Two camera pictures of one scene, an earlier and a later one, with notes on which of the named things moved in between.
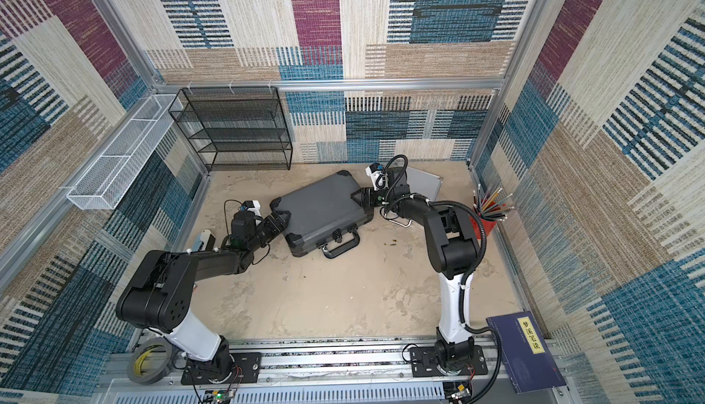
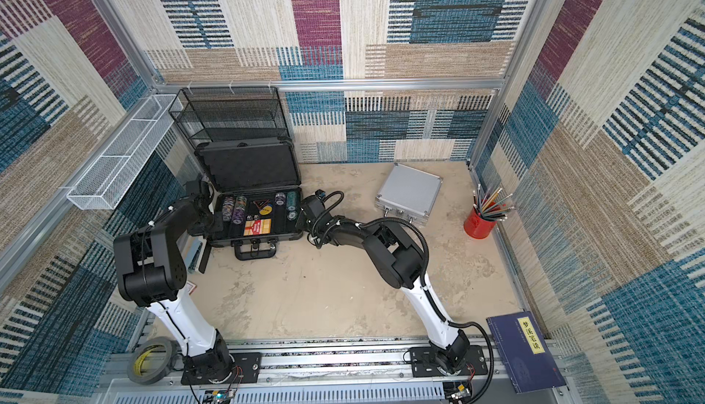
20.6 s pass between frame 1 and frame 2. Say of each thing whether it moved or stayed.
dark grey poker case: moved
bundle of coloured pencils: stayed
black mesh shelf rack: stayed
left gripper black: moved
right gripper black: moved
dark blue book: stayed
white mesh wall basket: stayed
